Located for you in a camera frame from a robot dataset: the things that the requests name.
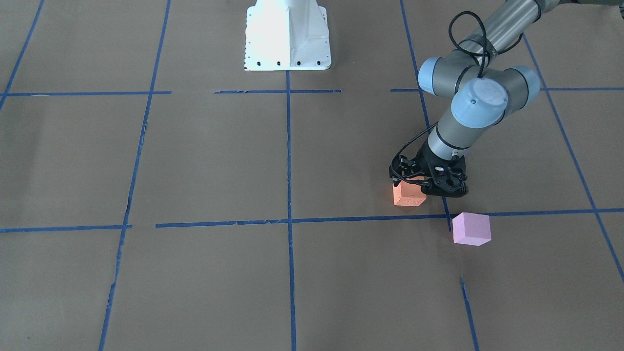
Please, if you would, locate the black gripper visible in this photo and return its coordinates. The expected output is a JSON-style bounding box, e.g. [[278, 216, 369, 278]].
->
[[389, 144, 468, 198]]

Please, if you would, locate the orange foam block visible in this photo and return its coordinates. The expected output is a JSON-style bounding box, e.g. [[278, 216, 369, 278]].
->
[[392, 181, 427, 207]]

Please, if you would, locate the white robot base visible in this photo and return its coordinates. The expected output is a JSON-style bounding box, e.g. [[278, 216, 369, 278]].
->
[[244, 0, 332, 71]]

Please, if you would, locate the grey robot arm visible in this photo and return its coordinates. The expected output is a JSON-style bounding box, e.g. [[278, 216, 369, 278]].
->
[[389, 0, 559, 198]]

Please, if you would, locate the pink foam block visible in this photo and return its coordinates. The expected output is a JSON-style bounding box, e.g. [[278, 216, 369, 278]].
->
[[452, 213, 492, 246]]

